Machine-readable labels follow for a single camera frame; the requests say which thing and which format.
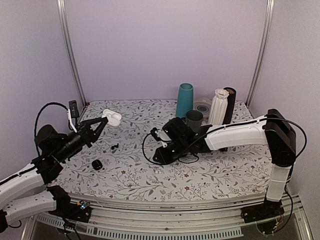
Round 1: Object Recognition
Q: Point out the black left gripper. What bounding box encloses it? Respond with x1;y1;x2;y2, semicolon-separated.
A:
53;116;108;162

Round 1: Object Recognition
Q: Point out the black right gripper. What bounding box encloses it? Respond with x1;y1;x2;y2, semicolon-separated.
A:
153;139;188;165

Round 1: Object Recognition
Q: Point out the white earbud charging case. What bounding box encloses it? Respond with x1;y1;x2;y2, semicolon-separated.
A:
101;109;122;127

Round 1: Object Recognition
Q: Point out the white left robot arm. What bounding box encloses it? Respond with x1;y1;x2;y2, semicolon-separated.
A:
0;116;109;232

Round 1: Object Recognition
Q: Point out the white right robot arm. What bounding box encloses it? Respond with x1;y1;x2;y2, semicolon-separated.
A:
150;109;297;218

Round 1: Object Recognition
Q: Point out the black earbud charging case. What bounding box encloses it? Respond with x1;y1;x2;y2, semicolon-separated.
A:
91;159;103;171

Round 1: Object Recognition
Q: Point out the dark grey mug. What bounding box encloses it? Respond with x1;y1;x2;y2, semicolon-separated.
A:
186;110;203;132

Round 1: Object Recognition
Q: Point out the clear tape roll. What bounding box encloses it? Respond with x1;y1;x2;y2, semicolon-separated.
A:
193;97;212;118

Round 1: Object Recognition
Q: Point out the white ribbed vase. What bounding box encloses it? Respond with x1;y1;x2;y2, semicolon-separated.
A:
208;88;229;126

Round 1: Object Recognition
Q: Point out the teal tall vase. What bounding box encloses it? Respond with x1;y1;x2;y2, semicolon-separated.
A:
175;83;194;118

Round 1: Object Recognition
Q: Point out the black cylinder vase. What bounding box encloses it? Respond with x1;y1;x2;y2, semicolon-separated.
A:
222;87;237;125

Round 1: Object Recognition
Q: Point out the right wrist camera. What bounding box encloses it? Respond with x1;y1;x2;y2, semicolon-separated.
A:
150;127;172;148

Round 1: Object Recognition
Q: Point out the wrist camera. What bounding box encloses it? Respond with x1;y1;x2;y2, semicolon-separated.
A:
150;127;172;148
67;100;80;133

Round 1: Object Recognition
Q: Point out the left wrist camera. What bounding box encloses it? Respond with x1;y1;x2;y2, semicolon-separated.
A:
67;100;80;133

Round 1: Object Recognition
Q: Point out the black wireless earbuds pair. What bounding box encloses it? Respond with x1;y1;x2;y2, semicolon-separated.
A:
111;143;119;150

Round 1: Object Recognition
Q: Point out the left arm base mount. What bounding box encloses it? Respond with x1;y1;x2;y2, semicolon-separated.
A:
46;185;92;223

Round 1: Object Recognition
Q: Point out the aluminium front rail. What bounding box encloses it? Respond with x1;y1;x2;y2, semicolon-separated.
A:
22;193;314;240

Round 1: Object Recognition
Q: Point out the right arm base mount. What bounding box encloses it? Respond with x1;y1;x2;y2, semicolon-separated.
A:
240;198;285;223

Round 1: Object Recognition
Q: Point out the aluminium frame post left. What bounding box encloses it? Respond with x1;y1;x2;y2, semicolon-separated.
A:
56;0;87;106

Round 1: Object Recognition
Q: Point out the aluminium frame post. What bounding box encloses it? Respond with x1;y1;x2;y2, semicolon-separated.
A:
245;0;275;109
56;0;87;106

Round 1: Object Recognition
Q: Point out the aluminium frame post right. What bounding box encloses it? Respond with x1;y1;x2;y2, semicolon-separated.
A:
245;0;275;109

